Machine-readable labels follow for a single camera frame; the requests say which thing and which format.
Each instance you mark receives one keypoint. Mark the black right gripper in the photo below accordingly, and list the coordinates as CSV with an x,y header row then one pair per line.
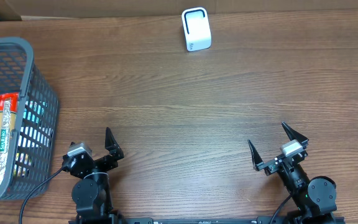
x,y
272,164

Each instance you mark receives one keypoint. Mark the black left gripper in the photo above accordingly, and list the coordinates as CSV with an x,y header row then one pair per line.
x,y
97,162

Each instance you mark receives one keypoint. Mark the teal snack bar packet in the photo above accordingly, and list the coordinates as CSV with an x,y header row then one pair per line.
x,y
34,111

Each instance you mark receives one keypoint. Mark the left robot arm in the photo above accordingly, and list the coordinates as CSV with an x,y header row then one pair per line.
x,y
91,193

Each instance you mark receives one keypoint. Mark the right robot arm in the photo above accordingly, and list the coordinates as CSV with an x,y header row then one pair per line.
x,y
309,200

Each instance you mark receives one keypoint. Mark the white barcode scanner stand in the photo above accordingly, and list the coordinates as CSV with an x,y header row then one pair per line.
x,y
196,29

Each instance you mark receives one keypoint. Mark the grey plastic mesh basket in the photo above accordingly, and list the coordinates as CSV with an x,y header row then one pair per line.
x,y
29,159

